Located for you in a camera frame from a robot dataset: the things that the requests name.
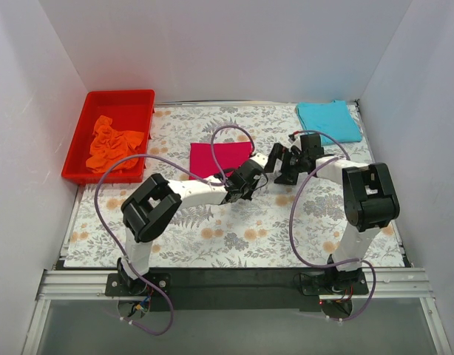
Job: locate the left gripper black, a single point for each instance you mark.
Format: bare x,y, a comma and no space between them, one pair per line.
245,186

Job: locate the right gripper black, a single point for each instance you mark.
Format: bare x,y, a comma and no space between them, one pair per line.
285,163

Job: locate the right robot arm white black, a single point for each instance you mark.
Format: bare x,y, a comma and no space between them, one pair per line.
370,202

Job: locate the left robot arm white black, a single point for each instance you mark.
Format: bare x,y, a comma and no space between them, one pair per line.
150,209

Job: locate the folded cyan t shirt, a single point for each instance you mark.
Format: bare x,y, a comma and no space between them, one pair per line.
333,119

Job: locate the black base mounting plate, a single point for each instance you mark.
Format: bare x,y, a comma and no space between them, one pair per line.
195,289

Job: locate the orange t shirt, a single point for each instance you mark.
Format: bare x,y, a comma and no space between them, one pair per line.
110,145

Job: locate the red plastic bin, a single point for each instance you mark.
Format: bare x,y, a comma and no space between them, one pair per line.
128,109

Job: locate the aluminium frame rail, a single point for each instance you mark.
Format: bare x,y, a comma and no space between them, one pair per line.
94,284

